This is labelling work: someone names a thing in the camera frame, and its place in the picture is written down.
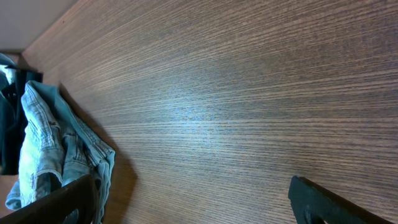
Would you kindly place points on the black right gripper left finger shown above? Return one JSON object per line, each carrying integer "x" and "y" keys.
{"x": 80, "y": 195}

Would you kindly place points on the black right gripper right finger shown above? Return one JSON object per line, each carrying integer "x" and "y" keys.
{"x": 311, "y": 203}

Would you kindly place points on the light blue denim shorts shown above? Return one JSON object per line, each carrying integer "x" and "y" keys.
{"x": 58, "y": 149}

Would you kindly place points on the folded black garment stack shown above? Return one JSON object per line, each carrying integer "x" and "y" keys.
{"x": 13, "y": 120}

